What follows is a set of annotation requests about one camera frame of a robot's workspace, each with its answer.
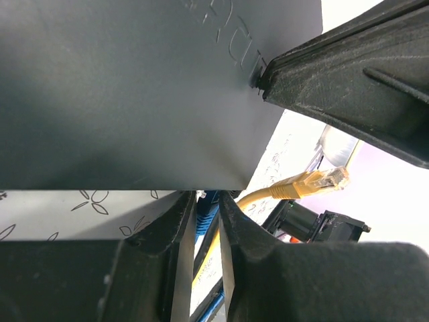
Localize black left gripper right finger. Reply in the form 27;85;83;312
219;191;428;321

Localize yellow ethernet cable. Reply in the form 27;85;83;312
192;166;351;279

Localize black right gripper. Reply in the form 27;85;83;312
262;199;371;243

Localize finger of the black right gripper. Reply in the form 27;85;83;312
257;1;428;168

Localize black network switch box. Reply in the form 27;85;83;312
1;1;322;190

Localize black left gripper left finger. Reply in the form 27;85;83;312
1;191;196;321

